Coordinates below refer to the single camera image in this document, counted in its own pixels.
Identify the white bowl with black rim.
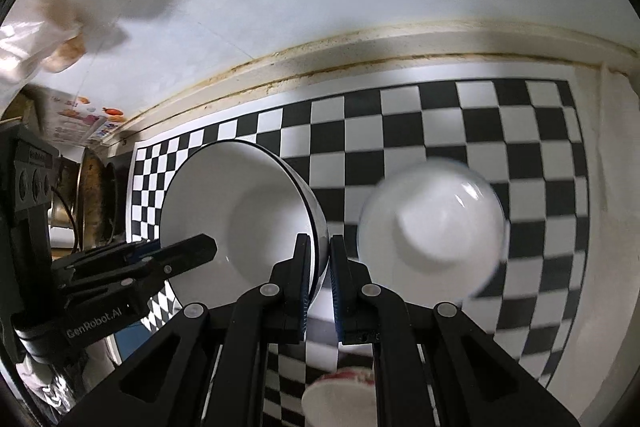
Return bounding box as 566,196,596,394
160,140,329,308

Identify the white bowl red pattern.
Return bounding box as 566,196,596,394
302,367,378,427

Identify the wooden cutting board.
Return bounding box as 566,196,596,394
76,148,118,251

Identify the white bowl blue pattern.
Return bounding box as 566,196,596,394
357,158,508,308

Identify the colourful sticker poster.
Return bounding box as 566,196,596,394
41,91,127,145

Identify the black white checkered mat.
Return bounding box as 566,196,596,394
127,76,591,427

